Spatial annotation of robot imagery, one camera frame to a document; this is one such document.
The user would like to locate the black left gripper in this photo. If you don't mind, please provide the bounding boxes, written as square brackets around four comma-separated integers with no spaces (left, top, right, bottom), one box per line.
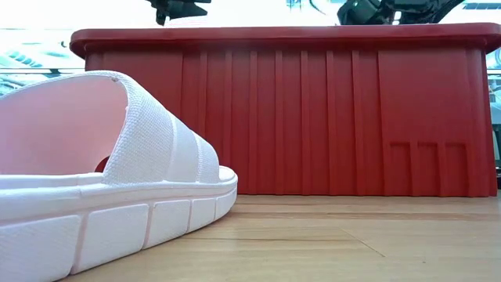
[146,0,212,27]

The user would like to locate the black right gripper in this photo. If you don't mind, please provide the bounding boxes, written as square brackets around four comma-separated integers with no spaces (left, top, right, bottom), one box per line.
[337,0,395,26]

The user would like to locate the pale pink slide sandal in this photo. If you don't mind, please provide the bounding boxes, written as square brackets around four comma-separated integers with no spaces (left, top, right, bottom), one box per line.
[0,70,239,282]

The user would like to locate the red plastic bin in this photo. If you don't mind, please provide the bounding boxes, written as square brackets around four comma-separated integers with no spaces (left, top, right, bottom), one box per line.
[69,22,501,198]

